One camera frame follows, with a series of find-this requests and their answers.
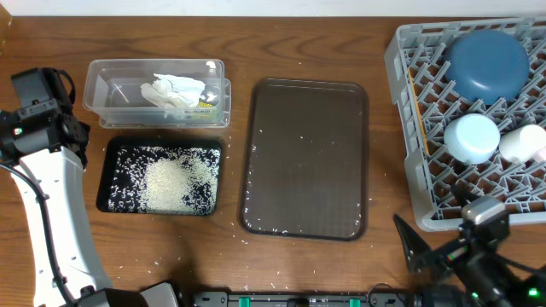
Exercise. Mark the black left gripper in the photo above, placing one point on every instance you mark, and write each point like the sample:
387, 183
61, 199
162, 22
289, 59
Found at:
83, 128

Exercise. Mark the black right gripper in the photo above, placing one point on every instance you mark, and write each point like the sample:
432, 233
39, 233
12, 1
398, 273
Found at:
416, 243

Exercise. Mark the light blue small bowl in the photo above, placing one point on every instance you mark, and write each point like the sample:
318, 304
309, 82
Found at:
472, 139

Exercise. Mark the cream paper cup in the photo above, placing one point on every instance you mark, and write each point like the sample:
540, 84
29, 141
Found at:
519, 146

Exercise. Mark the white rice pile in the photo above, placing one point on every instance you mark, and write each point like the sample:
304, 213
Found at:
166, 181

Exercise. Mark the pink cup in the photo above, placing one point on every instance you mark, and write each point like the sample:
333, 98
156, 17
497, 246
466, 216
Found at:
540, 155

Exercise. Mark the white napkin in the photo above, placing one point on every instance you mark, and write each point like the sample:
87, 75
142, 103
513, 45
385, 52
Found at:
173, 91

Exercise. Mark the wooden chopstick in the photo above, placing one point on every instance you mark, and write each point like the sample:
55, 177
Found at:
419, 117

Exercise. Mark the yellow green snack wrapper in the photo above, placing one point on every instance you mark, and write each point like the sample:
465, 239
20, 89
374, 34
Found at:
203, 111

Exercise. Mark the dark blue plate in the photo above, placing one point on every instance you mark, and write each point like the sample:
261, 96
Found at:
487, 65

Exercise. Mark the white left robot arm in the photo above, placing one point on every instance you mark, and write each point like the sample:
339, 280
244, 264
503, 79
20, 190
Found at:
68, 269

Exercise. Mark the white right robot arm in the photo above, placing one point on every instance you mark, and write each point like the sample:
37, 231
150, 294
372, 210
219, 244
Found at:
468, 271

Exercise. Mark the grey dishwasher rack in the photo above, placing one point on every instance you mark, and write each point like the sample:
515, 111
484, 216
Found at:
420, 49

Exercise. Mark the clear plastic bin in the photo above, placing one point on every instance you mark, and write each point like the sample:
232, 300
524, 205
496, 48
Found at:
113, 92

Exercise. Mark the black tray bin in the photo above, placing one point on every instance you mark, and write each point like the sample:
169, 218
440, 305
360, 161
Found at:
158, 175

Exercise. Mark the dark brown serving tray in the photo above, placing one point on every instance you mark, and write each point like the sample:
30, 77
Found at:
307, 160

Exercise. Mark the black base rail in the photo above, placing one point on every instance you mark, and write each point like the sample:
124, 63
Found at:
222, 299

